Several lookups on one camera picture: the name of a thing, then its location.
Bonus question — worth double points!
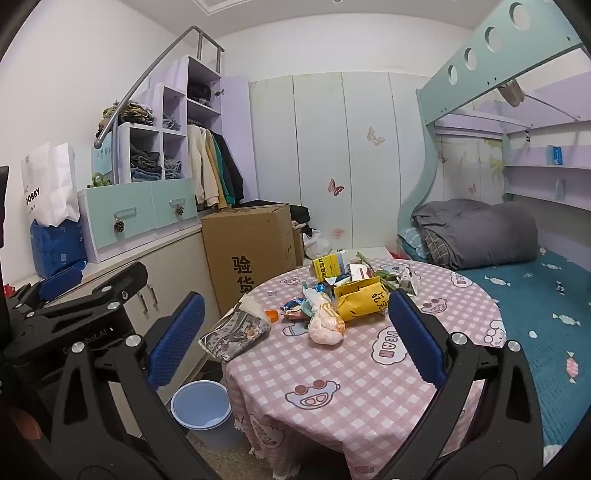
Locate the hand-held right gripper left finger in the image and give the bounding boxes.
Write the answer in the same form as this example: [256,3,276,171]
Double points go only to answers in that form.
[48,292,218,480]

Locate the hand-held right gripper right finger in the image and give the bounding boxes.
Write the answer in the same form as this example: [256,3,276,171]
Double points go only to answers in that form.
[383,290,546,480]

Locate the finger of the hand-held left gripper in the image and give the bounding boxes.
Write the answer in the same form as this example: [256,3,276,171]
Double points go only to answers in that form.
[16,261,149,333]
[10,264,86,308]

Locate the blue plastic waste bin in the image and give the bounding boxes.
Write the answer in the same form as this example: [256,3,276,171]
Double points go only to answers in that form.
[171,381,232,452]

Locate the yellow carton box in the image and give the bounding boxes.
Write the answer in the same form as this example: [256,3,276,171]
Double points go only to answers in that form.
[313,253,352,284]

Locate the blue bag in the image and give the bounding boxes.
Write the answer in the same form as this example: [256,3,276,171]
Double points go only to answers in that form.
[30,218,88,280]

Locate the grey printed bag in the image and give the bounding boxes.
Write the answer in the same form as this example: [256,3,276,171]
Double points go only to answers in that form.
[198,308,272,364]

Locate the clear plastic wrapper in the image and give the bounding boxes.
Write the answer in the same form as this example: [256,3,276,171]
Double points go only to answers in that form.
[394,265,422,296]

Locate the white floor cabinet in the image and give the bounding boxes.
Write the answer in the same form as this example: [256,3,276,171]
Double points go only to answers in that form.
[9,220,225,439]

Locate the green leaf scraps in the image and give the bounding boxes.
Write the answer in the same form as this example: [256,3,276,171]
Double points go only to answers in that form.
[369,269,400,291]

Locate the yellow paper bag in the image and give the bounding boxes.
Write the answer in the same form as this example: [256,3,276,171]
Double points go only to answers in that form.
[333,276,389,327]

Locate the white tissue paper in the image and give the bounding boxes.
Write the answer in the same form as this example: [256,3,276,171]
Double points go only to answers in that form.
[236,294,269,319]

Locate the pink checked tablecloth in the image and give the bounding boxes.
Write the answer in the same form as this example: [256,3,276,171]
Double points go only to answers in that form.
[222,259,506,480]

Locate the pink plastic bag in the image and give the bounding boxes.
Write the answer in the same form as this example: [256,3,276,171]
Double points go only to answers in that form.
[302,285,347,346]

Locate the grey checked blanket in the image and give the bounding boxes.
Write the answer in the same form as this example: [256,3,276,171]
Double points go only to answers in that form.
[424,227,458,267]

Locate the white shopping bag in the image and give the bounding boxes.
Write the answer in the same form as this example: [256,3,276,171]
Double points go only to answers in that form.
[20,141,80,228]

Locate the brown cardboard box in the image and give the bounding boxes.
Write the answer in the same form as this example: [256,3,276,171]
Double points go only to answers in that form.
[201,203,297,315]

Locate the teal printed bed sheet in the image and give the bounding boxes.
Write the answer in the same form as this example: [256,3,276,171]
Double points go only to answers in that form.
[399,226,591,462]

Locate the grey duvet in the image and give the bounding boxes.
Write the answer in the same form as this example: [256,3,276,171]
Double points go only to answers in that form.
[411,199,540,271]

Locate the folded dark clothes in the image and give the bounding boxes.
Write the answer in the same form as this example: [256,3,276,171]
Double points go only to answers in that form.
[129,144,163,182]

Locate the white plastic bag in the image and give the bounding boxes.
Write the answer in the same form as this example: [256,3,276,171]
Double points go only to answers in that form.
[305,232,334,260]

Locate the teal board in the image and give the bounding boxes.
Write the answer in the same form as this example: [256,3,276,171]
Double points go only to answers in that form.
[93,131,115,182]

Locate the cream hanging jacket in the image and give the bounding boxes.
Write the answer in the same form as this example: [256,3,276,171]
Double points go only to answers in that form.
[187,124,221,208]

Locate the dark hanging coat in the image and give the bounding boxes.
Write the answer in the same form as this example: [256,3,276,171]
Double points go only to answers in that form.
[211,130,245,207]

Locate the black cloth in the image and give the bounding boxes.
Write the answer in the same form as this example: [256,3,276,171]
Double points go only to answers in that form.
[290,204,315,227]

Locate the olive cloth pile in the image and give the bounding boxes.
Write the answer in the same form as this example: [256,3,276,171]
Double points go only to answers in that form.
[98,102,155,127]

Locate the black folded clothes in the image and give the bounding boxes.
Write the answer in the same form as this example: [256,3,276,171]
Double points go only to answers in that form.
[187,81,213,106]

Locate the purple shelf unit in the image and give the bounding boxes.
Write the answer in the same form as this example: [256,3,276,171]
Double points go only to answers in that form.
[111,56,259,208]

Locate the grey metal handrail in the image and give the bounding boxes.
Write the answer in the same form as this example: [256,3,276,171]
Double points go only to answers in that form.
[93,26,226,149]

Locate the teal bunk bed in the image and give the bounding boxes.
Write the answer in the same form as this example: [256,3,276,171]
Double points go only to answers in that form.
[397,0,591,472]

